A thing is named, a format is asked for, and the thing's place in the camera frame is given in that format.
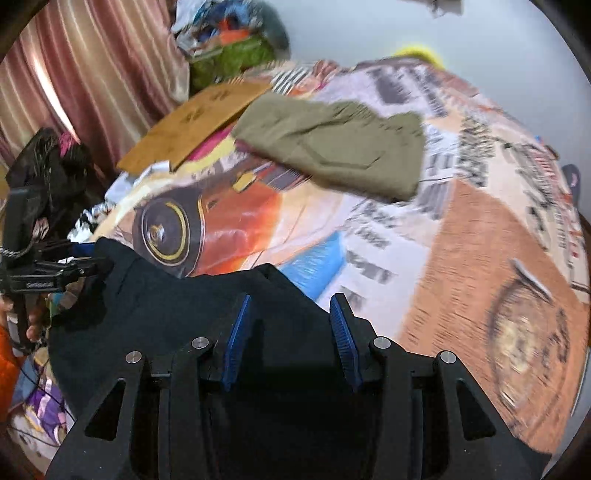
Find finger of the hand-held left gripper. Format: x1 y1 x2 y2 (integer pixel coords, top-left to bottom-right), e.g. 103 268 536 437
34 257 114 281
41 239 96 258

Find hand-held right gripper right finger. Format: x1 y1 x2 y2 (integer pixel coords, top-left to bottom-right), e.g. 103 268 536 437
329 293 552 480

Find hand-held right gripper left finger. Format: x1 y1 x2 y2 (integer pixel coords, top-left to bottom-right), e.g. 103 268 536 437
46 293 252 480

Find black pants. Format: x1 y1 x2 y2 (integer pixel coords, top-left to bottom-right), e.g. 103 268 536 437
48 237 384 480

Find olive green pants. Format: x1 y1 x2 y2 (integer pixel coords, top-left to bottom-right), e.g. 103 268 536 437
231 92 426 202

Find person's left hand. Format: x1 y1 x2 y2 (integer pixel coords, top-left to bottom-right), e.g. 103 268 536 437
24 307 48 343

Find black bag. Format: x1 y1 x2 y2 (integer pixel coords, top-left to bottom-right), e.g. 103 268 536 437
4 127 98 241

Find printed bedsheet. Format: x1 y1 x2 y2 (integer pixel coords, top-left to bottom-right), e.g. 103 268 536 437
9 58 591 457

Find wooden lap desk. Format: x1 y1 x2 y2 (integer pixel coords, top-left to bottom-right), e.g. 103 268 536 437
116 79 273 174

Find striped pink curtain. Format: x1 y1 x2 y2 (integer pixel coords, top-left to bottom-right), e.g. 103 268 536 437
0 0 190 171

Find green patterned storage bag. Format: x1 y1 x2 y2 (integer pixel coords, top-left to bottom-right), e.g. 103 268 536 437
189 34 278 93

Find orange box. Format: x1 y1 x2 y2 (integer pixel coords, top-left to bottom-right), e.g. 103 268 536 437
219 18 252 44

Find grey backpack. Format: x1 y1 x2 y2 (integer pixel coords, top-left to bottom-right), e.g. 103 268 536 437
561 164 583 199

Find yellow foam tube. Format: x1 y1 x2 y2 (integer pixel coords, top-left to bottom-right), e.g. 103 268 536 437
392 43 446 70

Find black cable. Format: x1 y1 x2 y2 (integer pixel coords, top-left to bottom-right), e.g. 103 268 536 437
425 0 462 17

